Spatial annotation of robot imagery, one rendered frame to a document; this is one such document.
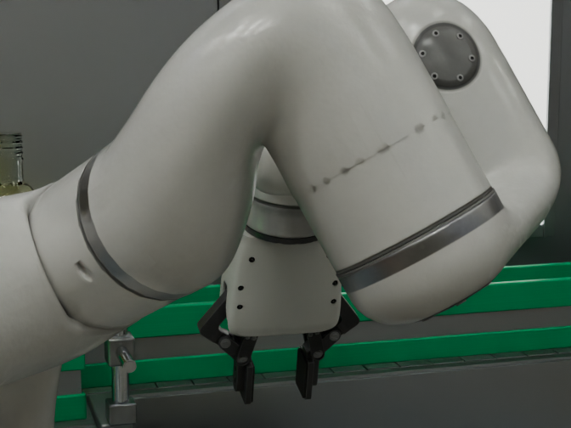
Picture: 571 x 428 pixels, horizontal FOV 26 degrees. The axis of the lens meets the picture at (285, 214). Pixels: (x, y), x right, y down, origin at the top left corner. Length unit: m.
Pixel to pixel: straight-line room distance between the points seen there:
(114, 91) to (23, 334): 0.80
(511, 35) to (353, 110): 0.99
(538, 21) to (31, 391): 0.96
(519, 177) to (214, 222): 0.17
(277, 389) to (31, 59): 0.44
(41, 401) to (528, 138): 0.32
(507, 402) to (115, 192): 0.89
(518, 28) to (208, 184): 1.02
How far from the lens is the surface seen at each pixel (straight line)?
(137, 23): 1.39
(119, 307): 0.62
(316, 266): 1.05
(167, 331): 1.27
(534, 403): 1.42
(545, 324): 1.42
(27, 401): 0.76
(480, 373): 1.38
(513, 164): 0.66
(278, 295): 1.05
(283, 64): 0.55
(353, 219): 0.56
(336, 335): 1.10
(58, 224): 0.61
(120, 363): 1.12
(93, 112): 1.39
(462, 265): 0.56
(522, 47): 1.54
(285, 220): 1.01
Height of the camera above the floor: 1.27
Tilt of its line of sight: 10 degrees down
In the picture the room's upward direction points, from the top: straight up
